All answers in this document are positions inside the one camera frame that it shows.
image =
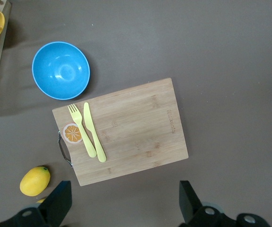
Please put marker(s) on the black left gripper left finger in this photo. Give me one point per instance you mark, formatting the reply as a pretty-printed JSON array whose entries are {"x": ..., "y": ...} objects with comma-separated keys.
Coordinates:
[{"x": 53, "y": 208}]

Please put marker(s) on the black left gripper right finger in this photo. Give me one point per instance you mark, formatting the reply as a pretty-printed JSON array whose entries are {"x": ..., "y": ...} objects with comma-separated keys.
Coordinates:
[{"x": 192, "y": 210}]

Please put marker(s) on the yellow lemon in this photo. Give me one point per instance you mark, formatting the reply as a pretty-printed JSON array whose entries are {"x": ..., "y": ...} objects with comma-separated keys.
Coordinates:
[
  {"x": 41, "y": 201},
  {"x": 34, "y": 182}
]

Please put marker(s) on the yellow plastic knife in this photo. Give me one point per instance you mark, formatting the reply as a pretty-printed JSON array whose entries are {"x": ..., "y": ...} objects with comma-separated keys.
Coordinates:
[{"x": 89, "y": 123}]

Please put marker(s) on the yellow plastic fork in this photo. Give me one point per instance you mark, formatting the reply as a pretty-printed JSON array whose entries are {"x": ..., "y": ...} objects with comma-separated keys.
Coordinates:
[{"x": 77, "y": 118}]

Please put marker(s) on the wooden cutting board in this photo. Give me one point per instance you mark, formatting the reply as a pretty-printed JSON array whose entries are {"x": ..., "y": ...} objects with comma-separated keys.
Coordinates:
[{"x": 135, "y": 132}]

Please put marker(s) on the blue bowl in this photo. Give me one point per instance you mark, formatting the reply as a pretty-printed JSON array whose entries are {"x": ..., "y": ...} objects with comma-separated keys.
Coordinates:
[{"x": 60, "y": 71}]

